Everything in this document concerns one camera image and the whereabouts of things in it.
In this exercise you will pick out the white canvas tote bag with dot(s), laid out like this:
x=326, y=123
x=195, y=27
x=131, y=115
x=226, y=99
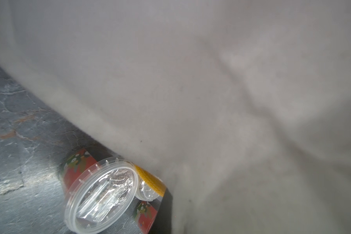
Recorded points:
x=242, y=108

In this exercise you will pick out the red jar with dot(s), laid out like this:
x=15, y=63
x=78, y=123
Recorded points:
x=96, y=192

